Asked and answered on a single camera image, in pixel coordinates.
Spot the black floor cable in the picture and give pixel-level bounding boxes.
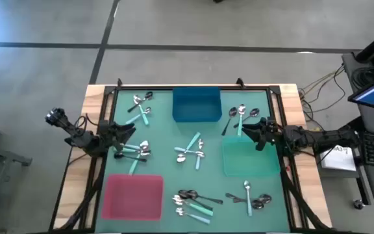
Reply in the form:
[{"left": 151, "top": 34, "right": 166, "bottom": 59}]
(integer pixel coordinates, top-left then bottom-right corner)
[{"left": 299, "top": 66, "right": 349, "bottom": 131}]

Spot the black metal table frame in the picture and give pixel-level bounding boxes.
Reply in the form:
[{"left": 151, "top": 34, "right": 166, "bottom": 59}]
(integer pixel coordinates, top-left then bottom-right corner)
[{"left": 49, "top": 84, "right": 340, "bottom": 234}]

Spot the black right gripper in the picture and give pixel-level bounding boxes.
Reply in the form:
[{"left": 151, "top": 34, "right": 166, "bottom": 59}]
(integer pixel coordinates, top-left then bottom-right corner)
[{"left": 241, "top": 116, "right": 284, "bottom": 151}]

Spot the yellow floor cable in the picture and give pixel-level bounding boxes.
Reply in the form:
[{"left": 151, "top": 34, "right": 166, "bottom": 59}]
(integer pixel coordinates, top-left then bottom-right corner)
[{"left": 299, "top": 64, "right": 345, "bottom": 98}]

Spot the light blue handled spoon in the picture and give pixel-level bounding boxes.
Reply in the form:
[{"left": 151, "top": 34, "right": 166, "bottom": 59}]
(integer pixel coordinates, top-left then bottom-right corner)
[
  {"left": 120, "top": 142, "right": 142, "bottom": 150},
  {"left": 173, "top": 146, "right": 206, "bottom": 159},
  {"left": 175, "top": 207, "right": 212, "bottom": 225},
  {"left": 243, "top": 180, "right": 253, "bottom": 217},
  {"left": 125, "top": 107, "right": 152, "bottom": 125},
  {"left": 195, "top": 138, "right": 205, "bottom": 171}
]

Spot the pink plastic bin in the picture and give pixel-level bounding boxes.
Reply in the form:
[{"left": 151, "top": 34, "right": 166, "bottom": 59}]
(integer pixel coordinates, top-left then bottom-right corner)
[{"left": 101, "top": 174, "right": 164, "bottom": 222}]

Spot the white paper sheet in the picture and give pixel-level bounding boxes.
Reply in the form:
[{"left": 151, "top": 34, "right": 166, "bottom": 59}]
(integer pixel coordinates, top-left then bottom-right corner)
[{"left": 319, "top": 144, "right": 358, "bottom": 172}]

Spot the spoon cluster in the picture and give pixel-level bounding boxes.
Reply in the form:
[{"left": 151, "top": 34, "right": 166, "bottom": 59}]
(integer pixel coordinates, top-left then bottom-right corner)
[{"left": 225, "top": 192, "right": 265, "bottom": 211}]

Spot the green table mat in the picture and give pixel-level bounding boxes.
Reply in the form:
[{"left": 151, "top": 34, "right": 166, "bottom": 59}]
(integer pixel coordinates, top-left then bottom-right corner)
[{"left": 95, "top": 89, "right": 292, "bottom": 233}]

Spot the blue plastic bin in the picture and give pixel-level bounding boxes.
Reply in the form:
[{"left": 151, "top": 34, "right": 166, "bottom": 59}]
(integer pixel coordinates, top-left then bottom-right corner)
[{"left": 172, "top": 86, "right": 223, "bottom": 124}]

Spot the translucent teal plastic bin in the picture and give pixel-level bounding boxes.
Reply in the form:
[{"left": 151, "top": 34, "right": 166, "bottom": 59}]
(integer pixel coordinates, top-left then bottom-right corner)
[{"left": 221, "top": 135, "right": 281, "bottom": 178}]

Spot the coiled black cable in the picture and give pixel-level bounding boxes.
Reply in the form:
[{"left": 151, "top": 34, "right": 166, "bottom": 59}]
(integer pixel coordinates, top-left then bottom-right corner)
[{"left": 351, "top": 66, "right": 374, "bottom": 90}]

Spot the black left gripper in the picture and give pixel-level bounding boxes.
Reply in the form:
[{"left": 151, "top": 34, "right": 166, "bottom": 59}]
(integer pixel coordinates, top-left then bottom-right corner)
[{"left": 96, "top": 119, "right": 136, "bottom": 156}]

